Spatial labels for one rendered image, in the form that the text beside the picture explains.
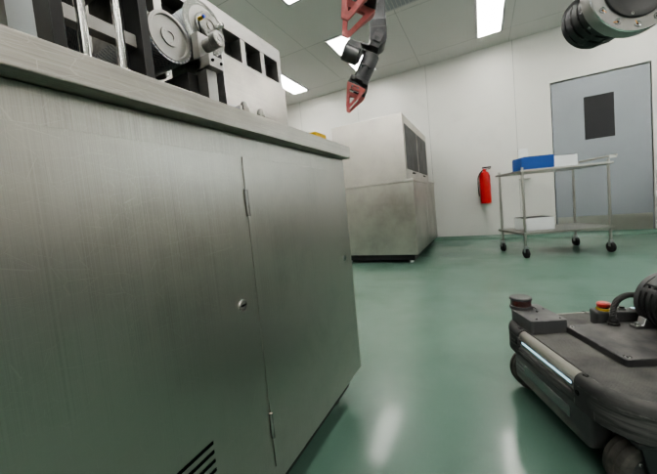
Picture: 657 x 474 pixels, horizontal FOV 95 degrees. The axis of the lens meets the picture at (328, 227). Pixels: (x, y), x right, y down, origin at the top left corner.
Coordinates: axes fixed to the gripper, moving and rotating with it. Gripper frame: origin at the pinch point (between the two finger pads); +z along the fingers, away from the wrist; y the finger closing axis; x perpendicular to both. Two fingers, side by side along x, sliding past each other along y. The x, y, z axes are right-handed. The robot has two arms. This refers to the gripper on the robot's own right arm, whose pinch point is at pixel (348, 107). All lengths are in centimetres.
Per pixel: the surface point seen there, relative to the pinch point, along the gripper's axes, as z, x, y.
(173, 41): 12, -45, 33
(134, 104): 31, -17, 71
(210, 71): 13.9, -35.4, 27.9
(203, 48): 9.0, -39.2, 28.6
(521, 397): 67, 94, 10
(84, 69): 30, -19, 78
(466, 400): 76, 79, 10
